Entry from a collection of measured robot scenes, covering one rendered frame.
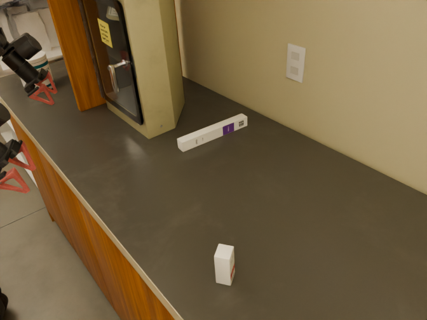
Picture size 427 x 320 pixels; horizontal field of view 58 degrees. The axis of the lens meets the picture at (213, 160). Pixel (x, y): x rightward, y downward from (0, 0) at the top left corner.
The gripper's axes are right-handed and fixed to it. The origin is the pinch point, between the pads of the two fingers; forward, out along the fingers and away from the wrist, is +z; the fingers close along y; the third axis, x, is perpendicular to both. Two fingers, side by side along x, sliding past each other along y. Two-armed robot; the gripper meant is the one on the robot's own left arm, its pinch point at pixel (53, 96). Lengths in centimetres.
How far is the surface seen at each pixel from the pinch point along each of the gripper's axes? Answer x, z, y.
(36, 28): 17, -11, 94
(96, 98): -8.0, 13.0, 10.0
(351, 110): -81, 43, -46
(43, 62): 5.8, -5.1, 34.1
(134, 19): -43.3, -8.7, -21.4
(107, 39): -31.1, -6.5, -10.1
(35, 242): 91, 69, 39
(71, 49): -14.8, -7.1, 8.0
